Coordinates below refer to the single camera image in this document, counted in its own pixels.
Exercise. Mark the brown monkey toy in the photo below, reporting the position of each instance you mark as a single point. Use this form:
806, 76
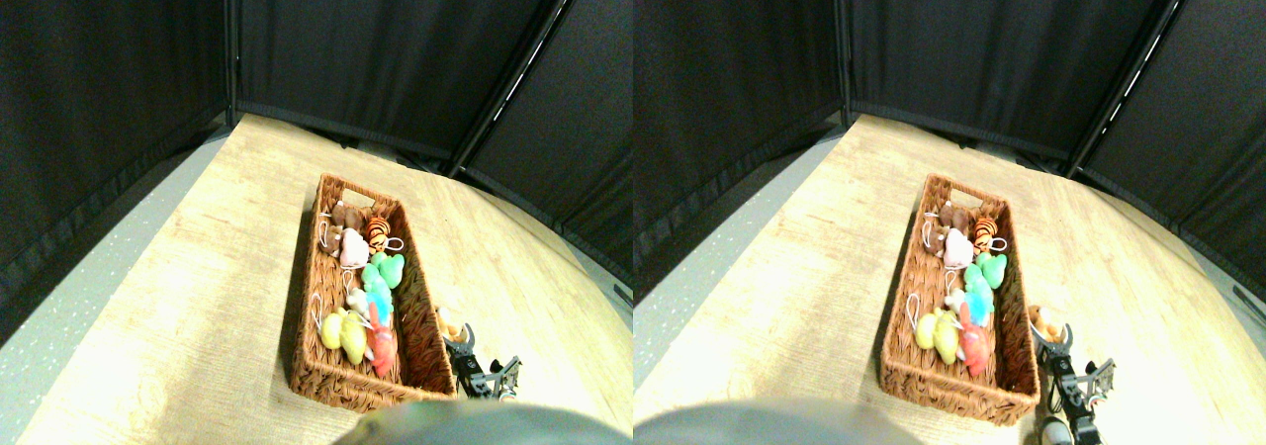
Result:
954, 215
346, 215
331, 240
934, 240

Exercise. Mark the black curtain stand foot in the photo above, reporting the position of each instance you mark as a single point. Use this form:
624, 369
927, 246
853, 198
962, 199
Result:
1249, 302
624, 295

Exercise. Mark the brown wicker basket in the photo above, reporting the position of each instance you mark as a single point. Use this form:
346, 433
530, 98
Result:
900, 356
309, 356

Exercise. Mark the small white toy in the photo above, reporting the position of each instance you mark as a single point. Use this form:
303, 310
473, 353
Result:
956, 303
357, 301

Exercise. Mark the tan bear toy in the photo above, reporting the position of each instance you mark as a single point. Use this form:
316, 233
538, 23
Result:
1042, 321
450, 322

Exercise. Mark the orange tiger toy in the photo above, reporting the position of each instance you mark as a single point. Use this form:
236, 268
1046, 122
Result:
983, 231
379, 231

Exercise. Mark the yellow toy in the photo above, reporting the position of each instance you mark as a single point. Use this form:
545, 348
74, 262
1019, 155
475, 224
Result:
341, 331
938, 331

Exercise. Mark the red toy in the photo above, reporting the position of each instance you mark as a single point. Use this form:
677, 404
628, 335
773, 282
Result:
382, 346
975, 346

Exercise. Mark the black curtain stand pole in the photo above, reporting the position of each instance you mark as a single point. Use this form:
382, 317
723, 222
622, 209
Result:
233, 49
844, 49
1132, 69
519, 69

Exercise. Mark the blue toy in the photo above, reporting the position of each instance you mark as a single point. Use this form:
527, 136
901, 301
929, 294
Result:
980, 305
379, 305

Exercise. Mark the pink toy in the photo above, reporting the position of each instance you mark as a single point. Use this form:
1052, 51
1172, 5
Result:
354, 249
957, 249

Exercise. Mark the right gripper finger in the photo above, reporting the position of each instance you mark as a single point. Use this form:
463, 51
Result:
1066, 338
471, 336
455, 348
1043, 348

